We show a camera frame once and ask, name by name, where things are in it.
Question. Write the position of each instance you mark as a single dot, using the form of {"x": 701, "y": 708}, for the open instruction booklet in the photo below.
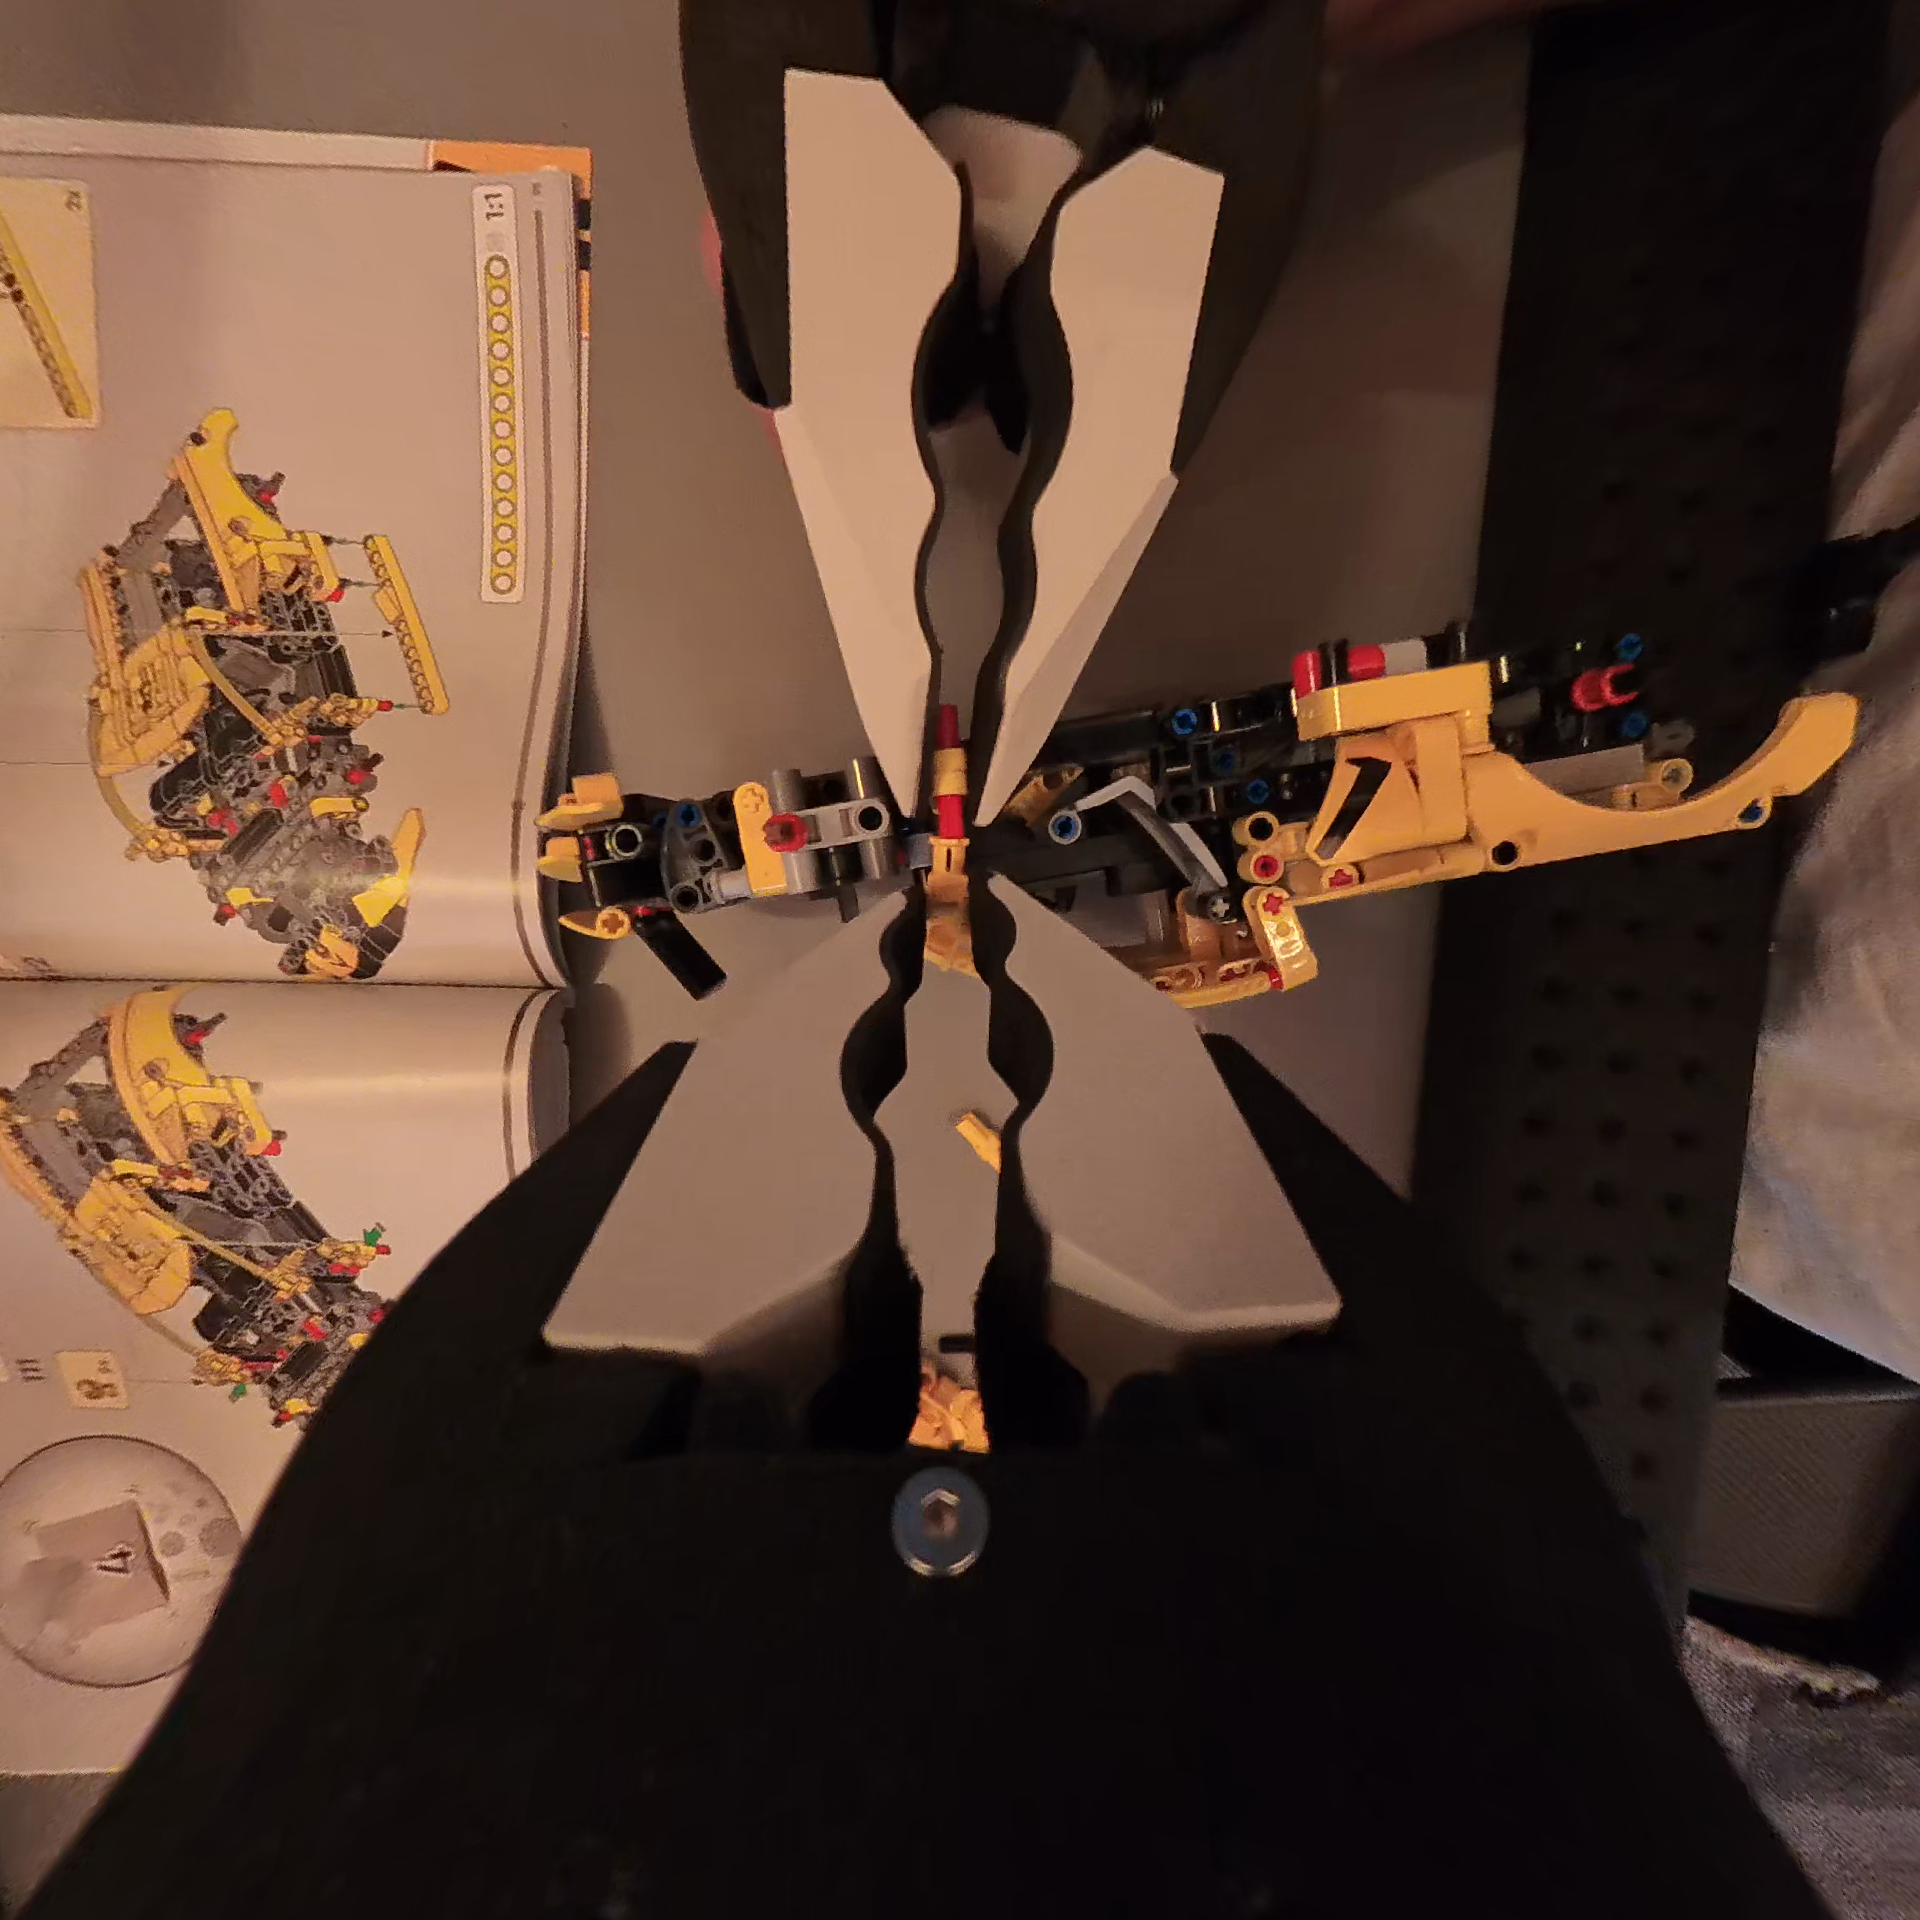
{"x": 302, "y": 302}

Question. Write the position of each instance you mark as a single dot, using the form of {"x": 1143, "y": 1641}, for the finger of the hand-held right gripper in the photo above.
{"x": 1118, "y": 378}
{"x": 858, "y": 378}

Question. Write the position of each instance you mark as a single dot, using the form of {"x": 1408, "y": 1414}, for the grey desk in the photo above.
{"x": 1396, "y": 378}

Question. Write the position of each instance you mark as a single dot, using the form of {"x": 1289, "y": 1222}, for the dark grey case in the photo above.
{"x": 1818, "y": 1483}

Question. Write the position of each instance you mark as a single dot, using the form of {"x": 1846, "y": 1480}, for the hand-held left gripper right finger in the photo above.
{"x": 1170, "y": 1201}

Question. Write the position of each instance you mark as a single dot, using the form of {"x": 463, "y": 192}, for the yellow black brick car model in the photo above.
{"x": 1423, "y": 810}

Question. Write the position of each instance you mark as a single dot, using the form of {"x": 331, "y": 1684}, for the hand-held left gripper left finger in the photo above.
{"x": 719, "y": 1201}

